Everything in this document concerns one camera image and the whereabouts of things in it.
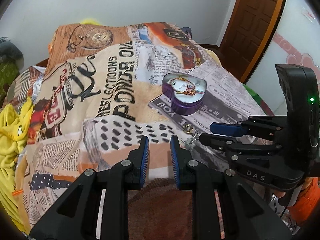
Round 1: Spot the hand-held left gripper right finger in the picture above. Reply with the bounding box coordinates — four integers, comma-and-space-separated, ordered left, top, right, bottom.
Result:
170, 135, 293, 240

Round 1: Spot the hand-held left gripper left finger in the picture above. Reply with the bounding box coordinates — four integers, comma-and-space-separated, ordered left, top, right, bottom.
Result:
29, 136, 150, 240

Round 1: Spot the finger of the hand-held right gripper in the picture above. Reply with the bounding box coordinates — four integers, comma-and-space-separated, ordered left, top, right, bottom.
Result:
210, 116, 288, 140
199, 132, 289, 185

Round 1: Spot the purple heart-shaped tin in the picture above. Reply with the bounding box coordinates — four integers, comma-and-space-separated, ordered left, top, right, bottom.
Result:
161, 72, 208, 115

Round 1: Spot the gold chain bracelet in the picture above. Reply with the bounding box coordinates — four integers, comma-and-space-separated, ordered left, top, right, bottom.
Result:
170, 77, 193, 88

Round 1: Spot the person's right hand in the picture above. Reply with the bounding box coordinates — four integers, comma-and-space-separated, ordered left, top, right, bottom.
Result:
272, 188, 288, 201

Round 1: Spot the green bed sheet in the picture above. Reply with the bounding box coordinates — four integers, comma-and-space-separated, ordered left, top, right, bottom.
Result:
242, 83, 266, 107

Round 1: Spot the printed newspaper-pattern blanket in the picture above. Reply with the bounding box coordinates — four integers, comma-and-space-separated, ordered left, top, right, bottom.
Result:
25, 22, 277, 240

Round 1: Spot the white paper sticker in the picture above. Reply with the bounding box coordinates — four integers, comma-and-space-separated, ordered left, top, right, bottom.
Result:
301, 8, 317, 22

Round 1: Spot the brown wooden door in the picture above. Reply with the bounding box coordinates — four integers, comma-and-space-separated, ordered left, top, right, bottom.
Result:
218, 0, 287, 83

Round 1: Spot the yellow cloth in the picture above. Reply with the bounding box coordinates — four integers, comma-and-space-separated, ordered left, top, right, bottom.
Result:
0, 95, 35, 232

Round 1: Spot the striped patchwork cloth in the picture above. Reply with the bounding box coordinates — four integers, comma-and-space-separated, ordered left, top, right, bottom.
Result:
7, 66, 47, 107

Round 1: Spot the yellow round object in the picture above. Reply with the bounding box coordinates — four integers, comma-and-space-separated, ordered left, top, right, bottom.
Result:
79, 17, 103, 26

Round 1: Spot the green patterned cloth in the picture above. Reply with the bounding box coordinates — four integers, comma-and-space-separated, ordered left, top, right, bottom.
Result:
0, 61, 21, 108

